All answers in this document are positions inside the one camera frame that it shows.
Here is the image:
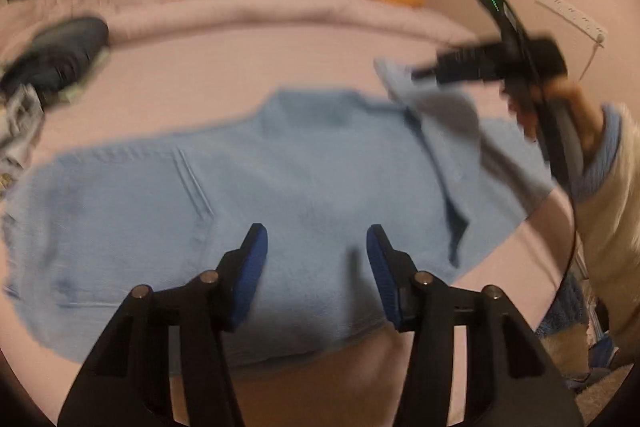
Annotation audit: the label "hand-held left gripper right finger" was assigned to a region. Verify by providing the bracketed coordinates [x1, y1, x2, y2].
[366, 224, 583, 427]

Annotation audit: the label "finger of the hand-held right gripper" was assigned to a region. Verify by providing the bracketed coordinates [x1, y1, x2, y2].
[411, 44, 503, 86]

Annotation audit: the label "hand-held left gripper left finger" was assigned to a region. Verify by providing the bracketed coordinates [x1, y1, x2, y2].
[57, 223, 269, 427]

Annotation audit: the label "light blue denim pants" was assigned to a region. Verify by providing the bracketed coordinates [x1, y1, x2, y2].
[0, 59, 558, 365]

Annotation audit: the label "person's right hand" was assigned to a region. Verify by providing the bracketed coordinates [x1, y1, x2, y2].
[509, 79, 605, 154]

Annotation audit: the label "white power strip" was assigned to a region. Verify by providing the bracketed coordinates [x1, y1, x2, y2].
[535, 0, 609, 48]

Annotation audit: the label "blue rug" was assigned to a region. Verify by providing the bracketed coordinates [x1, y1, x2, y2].
[536, 276, 590, 339]

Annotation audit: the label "pink quilted comforter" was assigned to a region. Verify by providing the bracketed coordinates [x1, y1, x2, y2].
[0, 0, 481, 52]

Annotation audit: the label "plaid pillow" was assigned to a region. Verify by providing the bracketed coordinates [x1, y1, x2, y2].
[0, 84, 47, 190]

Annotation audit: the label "folded dark blue jeans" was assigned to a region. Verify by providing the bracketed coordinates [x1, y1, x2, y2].
[0, 17, 110, 102]

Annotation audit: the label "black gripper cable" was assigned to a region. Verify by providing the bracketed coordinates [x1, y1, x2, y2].
[547, 179, 581, 313]

